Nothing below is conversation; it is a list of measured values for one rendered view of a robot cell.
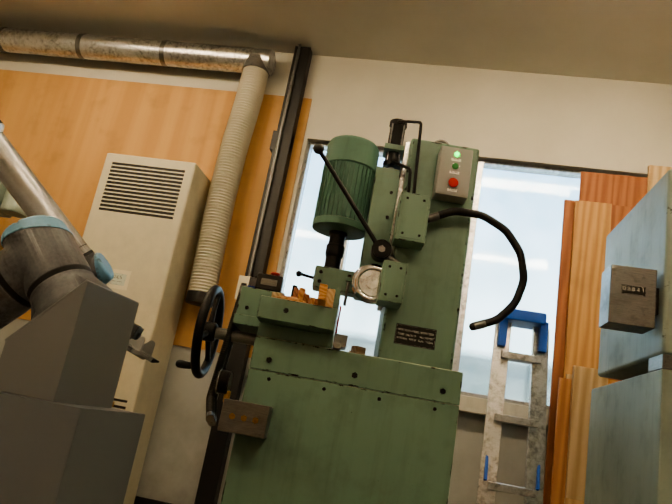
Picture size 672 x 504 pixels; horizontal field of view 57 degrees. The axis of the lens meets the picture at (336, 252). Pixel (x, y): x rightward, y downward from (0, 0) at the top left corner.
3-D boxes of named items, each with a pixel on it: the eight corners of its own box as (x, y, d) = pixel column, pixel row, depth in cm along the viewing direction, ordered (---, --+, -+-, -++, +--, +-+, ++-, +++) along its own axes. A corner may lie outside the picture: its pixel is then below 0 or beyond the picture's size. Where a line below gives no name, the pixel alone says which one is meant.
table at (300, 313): (248, 339, 224) (251, 323, 225) (331, 354, 223) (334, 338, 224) (220, 310, 165) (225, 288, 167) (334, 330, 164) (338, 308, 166)
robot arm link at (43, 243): (70, 255, 139) (40, 198, 145) (4, 300, 138) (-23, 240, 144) (105, 275, 153) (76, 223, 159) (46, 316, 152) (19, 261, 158)
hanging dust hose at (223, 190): (188, 305, 338) (243, 78, 375) (218, 310, 335) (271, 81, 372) (176, 298, 322) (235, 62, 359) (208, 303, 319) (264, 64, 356)
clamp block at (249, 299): (241, 321, 202) (247, 294, 205) (282, 328, 202) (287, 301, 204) (235, 313, 188) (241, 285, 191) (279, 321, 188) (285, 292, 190)
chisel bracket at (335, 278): (311, 295, 200) (316, 269, 202) (354, 302, 199) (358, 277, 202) (310, 290, 193) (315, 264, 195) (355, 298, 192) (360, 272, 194)
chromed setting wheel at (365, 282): (347, 301, 185) (354, 261, 188) (389, 308, 184) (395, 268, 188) (348, 299, 182) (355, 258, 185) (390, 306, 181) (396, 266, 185)
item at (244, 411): (220, 429, 164) (227, 398, 166) (266, 438, 163) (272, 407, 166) (215, 430, 156) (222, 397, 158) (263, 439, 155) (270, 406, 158)
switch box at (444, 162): (431, 199, 194) (438, 152, 198) (463, 205, 193) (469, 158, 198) (434, 192, 188) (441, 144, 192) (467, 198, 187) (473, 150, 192)
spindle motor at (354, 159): (312, 236, 210) (328, 152, 219) (363, 245, 210) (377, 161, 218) (310, 219, 193) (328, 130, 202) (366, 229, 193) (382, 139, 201)
